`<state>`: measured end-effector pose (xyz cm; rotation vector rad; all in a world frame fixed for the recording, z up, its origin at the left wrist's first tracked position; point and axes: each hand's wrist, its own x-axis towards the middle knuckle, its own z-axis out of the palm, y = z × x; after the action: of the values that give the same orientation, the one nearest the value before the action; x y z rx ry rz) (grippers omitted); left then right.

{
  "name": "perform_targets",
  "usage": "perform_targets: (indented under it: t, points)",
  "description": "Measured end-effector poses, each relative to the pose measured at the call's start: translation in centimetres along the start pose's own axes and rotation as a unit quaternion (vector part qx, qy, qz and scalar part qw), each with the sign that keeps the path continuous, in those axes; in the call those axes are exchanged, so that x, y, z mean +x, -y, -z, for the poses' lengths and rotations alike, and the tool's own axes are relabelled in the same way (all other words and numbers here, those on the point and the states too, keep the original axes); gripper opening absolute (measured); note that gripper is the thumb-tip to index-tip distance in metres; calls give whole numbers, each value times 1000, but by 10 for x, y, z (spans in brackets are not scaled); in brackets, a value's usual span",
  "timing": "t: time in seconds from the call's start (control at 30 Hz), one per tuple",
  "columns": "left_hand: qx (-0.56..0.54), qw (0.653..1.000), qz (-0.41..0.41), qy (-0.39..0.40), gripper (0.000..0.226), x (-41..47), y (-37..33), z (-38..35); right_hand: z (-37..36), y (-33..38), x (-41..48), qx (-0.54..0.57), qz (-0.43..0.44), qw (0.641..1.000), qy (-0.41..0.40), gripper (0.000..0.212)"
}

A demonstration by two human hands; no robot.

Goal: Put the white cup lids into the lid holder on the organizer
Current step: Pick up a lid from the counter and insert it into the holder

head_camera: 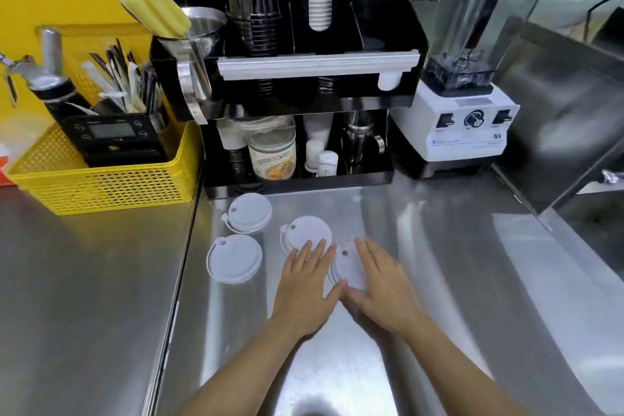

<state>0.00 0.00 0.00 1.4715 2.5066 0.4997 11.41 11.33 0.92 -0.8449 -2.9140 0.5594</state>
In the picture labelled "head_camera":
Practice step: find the person's left hand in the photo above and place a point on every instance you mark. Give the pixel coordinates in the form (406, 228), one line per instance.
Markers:
(300, 296)

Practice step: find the person's right hand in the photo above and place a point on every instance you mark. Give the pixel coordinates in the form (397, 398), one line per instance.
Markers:
(390, 294)

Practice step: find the person's left thumb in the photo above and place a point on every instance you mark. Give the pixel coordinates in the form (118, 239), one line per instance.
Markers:
(337, 291)

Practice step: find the person's right thumb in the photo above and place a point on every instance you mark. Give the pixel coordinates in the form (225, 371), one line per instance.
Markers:
(351, 298)

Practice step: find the person's left little finger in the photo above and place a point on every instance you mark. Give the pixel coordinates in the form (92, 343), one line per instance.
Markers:
(287, 267)

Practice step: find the person's left middle finger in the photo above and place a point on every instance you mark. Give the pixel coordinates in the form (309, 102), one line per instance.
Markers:
(318, 255)

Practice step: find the white plastic cup lid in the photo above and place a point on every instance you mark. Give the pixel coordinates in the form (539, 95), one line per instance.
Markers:
(249, 212)
(307, 231)
(234, 258)
(348, 270)

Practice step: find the person's left forearm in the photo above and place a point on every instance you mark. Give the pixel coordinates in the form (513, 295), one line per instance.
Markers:
(253, 372)

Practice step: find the person's right forearm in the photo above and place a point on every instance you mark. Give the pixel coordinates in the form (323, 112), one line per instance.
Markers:
(453, 372)

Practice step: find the short white bottle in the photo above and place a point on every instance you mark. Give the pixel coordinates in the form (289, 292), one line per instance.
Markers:
(328, 164)

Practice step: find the tall white bottle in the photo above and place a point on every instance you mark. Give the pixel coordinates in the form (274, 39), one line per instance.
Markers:
(313, 155)

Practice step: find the labelled food can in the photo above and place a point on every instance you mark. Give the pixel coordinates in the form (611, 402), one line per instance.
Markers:
(272, 157)

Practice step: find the white blender base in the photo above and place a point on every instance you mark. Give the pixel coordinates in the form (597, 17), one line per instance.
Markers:
(458, 138)

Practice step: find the small white cup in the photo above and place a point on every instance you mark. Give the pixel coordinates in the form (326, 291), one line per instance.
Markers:
(389, 81)

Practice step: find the yellow plastic mesh basket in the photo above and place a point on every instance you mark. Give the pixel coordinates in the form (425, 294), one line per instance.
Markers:
(97, 189)

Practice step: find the black digital scale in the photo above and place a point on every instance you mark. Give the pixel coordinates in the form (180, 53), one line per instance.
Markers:
(114, 135)

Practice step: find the black cup organizer rack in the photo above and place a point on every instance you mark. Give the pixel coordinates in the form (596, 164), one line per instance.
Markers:
(380, 40)

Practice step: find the bundle of wrapped straws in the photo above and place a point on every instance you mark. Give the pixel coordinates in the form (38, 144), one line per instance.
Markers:
(124, 79)

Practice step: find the steel funnel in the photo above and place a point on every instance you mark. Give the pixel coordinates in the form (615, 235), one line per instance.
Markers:
(204, 25)

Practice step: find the stainless steel side panel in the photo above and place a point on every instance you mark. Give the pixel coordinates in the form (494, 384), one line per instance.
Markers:
(560, 128)

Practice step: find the clear blender jar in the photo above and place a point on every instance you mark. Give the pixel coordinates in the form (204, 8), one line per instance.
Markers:
(470, 16)

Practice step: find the red white container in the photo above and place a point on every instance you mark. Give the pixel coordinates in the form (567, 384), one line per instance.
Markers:
(4, 162)

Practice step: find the metal whipped cream siphon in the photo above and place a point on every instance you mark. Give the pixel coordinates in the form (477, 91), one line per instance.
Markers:
(46, 74)

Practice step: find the yellow plastic board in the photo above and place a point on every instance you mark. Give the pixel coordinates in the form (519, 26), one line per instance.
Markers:
(48, 1)

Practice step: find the silver metal rail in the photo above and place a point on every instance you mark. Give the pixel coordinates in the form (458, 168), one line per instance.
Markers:
(317, 65)

